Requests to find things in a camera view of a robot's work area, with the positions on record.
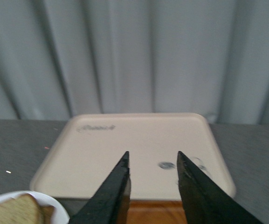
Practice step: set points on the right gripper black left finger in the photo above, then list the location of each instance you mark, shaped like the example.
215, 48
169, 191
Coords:
110, 203

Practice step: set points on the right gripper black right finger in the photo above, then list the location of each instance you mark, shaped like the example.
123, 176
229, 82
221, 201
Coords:
203, 201

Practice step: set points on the white round plate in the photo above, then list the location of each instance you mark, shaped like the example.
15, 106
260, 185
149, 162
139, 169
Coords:
60, 215

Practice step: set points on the bread slice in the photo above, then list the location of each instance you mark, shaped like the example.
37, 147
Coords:
47, 213
22, 210

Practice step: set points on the brown wooden tray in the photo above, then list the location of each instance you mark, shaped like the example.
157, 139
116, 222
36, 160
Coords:
156, 212

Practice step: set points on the pink rabbit tray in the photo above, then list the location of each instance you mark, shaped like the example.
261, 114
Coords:
89, 147

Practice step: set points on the grey curtain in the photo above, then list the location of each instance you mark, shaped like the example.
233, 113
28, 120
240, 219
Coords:
61, 58

